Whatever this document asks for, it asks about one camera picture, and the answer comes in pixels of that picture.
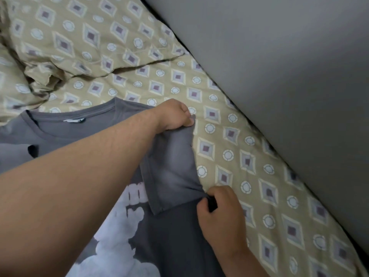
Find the person's left hand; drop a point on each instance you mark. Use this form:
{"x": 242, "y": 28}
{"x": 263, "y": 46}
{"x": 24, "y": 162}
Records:
{"x": 170, "y": 115}

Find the person's right hand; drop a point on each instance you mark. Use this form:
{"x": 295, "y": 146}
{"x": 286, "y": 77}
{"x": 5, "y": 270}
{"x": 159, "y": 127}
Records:
{"x": 223, "y": 225}

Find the person's left thumb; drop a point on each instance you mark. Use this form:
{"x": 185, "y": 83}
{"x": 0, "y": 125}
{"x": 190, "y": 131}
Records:
{"x": 186, "y": 122}

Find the person's right thumb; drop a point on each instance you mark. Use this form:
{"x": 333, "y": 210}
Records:
{"x": 203, "y": 211}

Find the grey printed t-shirt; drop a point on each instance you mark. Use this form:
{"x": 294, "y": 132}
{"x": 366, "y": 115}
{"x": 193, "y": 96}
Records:
{"x": 173, "y": 167}

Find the person's right forearm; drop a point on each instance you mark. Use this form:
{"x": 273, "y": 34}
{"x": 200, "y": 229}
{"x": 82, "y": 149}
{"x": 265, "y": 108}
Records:
{"x": 245, "y": 265}

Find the person's left forearm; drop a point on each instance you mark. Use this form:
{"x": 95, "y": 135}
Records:
{"x": 72, "y": 181}

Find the beige diamond-patterned bed sheet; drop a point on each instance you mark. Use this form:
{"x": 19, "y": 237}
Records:
{"x": 259, "y": 181}

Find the beige diamond-patterned crumpled duvet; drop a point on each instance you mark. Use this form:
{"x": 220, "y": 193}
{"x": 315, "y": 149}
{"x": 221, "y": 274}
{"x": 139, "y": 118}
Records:
{"x": 86, "y": 34}

